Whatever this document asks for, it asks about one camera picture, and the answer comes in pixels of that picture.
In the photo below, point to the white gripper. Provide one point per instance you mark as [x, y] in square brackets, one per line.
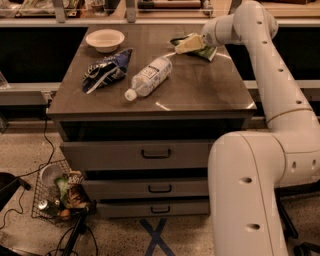
[209, 37]

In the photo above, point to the green jalapeno chip bag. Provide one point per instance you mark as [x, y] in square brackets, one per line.
[207, 52]

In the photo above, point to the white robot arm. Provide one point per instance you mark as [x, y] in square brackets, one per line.
[245, 167]

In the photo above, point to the white paper bowl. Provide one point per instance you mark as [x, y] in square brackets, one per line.
[105, 40]

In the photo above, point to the blue chip bag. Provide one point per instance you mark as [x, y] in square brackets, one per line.
[106, 71]

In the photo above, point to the snack bag in basket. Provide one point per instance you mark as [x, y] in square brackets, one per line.
[72, 193]

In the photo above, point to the clear plastic water bottle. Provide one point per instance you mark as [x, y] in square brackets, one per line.
[149, 78]

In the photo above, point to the grey drawer cabinet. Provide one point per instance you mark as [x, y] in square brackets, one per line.
[200, 100]

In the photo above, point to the top grey drawer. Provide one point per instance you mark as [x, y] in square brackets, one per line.
[134, 155]

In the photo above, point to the grey drawer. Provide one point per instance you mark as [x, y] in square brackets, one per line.
[145, 188]
[153, 208]
[134, 155]

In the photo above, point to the bottom grey drawer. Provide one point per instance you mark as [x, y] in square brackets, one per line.
[153, 208]

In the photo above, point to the middle grey drawer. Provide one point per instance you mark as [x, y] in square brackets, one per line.
[145, 188]

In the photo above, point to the clear plastic cup in basket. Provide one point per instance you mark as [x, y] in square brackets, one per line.
[50, 173]

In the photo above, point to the black tripod leg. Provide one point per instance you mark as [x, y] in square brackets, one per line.
[79, 228]

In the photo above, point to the black rolling stand base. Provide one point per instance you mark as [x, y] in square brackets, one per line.
[304, 248]

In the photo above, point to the black object at left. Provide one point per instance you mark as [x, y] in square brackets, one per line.
[8, 186]

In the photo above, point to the wire mesh basket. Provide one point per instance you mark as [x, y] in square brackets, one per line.
[47, 205]

